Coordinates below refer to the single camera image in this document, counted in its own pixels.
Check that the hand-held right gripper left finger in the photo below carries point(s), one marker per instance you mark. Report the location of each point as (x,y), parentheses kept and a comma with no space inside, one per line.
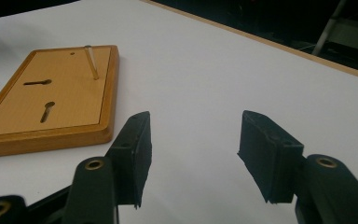
(133,155)

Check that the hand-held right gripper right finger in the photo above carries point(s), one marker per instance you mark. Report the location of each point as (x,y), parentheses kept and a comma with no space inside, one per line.
(270,155)

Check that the wooden picture frame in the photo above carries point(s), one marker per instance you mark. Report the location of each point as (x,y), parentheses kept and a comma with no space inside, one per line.
(68,96)

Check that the grey metal stand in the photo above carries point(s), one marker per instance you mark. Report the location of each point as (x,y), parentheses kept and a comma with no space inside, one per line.
(326,28)

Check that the wooden frame stand peg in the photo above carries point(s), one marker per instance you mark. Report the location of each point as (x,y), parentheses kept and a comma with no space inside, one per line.
(92,63)

